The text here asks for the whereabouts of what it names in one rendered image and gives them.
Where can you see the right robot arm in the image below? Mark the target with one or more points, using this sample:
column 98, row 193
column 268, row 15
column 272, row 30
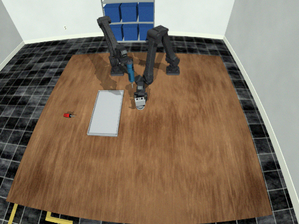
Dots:
column 112, row 44

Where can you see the dark grey cylinder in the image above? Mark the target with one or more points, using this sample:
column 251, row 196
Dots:
column 140, row 107

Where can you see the grey l-shaped bracket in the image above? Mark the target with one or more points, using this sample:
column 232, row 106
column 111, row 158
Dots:
column 140, row 101

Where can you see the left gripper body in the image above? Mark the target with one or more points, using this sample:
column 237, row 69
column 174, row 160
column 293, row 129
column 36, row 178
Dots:
column 140, row 94

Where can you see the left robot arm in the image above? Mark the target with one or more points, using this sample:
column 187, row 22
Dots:
column 157, row 35

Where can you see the blue electric screwdriver barrel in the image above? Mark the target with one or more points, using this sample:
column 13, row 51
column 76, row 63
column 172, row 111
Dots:
column 130, row 69

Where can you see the white rimmed tray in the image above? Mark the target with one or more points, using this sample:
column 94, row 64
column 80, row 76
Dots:
column 105, row 117

